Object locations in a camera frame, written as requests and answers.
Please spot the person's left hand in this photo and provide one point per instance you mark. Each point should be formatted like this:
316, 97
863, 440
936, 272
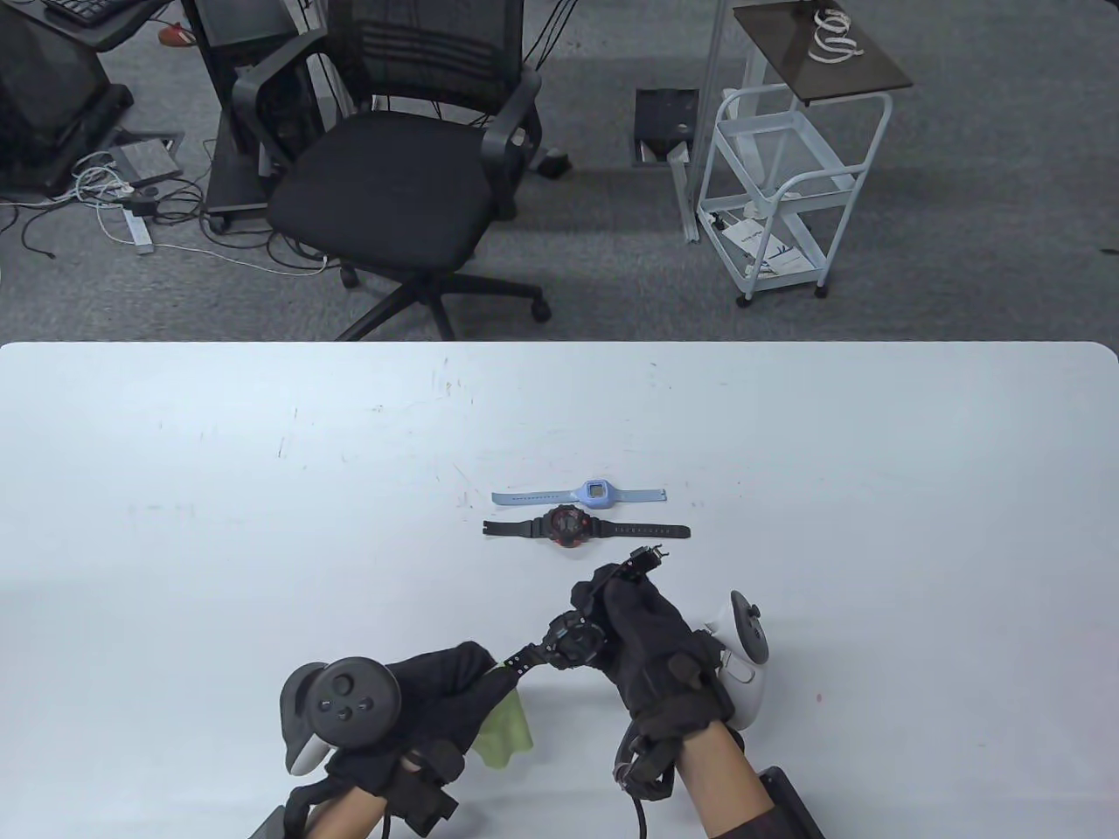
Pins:
437, 708

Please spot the person's right hand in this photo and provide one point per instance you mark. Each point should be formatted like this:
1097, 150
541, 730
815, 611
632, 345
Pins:
656, 655

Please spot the green microfibre cloth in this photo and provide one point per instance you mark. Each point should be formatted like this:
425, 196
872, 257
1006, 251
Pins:
507, 734

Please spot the grey white hand controller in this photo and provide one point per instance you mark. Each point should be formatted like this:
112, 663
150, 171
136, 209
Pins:
350, 699
747, 682

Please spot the black red watch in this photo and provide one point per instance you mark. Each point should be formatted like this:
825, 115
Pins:
564, 527

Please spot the light blue watch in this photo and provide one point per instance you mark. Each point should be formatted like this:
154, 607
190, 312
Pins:
596, 494

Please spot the person's left forearm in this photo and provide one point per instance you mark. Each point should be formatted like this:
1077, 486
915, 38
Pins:
345, 813

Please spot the person's right forearm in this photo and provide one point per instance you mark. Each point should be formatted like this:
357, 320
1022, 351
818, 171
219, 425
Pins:
726, 782

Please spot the white paper sheet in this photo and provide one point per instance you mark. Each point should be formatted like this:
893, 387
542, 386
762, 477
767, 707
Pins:
761, 249

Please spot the black floor adapter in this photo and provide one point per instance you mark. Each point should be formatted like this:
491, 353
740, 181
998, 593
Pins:
554, 163

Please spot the white rolling cart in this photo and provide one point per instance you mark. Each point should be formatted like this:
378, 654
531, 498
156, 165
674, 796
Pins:
839, 79
761, 144

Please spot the black mesh office chair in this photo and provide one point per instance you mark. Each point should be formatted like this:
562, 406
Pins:
385, 183

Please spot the open black floor box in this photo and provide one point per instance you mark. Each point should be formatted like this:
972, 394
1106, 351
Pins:
664, 114

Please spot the white power strip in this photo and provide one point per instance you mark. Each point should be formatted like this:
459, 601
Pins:
138, 232

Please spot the black rolling computer stand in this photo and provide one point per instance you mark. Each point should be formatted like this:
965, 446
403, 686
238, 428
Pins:
227, 183

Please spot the grey floor plate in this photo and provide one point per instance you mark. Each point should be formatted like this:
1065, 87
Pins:
144, 157

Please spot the black machine base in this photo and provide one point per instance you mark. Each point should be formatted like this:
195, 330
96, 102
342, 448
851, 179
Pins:
35, 87

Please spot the black desk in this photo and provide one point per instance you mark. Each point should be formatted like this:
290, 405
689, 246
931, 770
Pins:
114, 31

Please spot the black keyboard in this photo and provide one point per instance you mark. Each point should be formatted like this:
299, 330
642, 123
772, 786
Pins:
83, 9

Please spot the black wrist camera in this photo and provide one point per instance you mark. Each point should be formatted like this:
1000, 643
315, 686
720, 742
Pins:
428, 804
645, 769

